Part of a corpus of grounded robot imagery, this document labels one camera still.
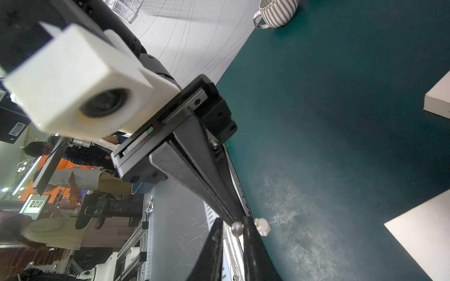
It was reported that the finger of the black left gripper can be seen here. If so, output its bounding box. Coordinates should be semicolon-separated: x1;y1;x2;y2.
149;142;234;225
173;116;246;225

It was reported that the white wire basket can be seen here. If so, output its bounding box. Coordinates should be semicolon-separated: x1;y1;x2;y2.
103;0;144;23

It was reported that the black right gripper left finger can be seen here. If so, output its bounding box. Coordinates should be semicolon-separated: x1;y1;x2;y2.
187;218;223;281

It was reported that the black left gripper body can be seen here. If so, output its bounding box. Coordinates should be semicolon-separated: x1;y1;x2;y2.
111;74;237;185

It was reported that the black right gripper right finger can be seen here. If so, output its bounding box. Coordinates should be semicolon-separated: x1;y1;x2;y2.
243;217;282;281

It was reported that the cream drawer jewelry box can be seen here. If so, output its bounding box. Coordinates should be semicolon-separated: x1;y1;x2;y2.
423;71;450;119

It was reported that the pearl drop earring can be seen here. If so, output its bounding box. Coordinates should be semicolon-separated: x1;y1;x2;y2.
231;218;271;237

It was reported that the green ribbed ceramic mug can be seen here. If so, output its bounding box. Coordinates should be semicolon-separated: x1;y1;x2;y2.
253;0;300;29

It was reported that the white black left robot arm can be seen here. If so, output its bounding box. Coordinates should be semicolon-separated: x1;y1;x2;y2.
1;1;246;224

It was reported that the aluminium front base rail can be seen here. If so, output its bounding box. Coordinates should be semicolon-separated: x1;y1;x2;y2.
203;143;252;281

